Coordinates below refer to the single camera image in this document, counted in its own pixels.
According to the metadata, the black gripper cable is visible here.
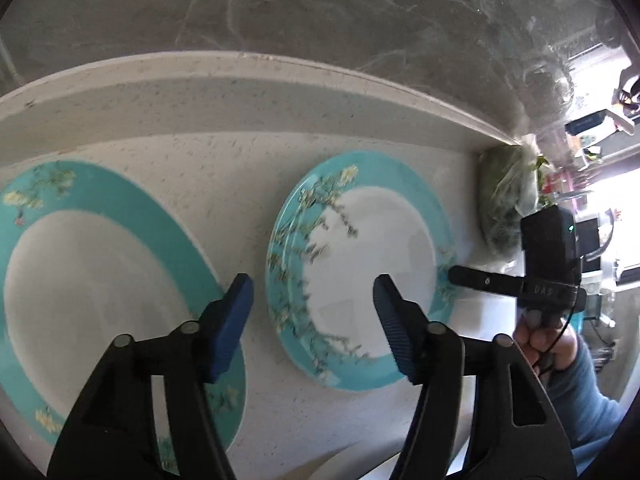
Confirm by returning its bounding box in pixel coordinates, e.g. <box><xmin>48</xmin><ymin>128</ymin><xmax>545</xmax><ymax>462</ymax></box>
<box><xmin>530</xmin><ymin>303</ymin><xmax>576</xmax><ymax>376</ymax></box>

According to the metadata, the person's right hand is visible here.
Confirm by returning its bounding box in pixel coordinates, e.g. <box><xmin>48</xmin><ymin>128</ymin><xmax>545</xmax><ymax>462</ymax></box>
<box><xmin>513</xmin><ymin>310</ymin><xmax>578</xmax><ymax>375</ymax></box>

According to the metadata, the plastic bag of greens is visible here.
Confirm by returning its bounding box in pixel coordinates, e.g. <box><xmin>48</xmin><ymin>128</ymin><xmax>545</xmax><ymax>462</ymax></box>
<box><xmin>476</xmin><ymin>134</ymin><xmax>553</xmax><ymax>262</ymax></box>

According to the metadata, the right forearm blue sleeve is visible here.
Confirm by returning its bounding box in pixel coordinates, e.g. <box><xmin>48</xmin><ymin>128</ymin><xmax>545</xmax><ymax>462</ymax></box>
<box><xmin>547</xmin><ymin>328</ymin><xmax>625</xmax><ymax>474</ymax></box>

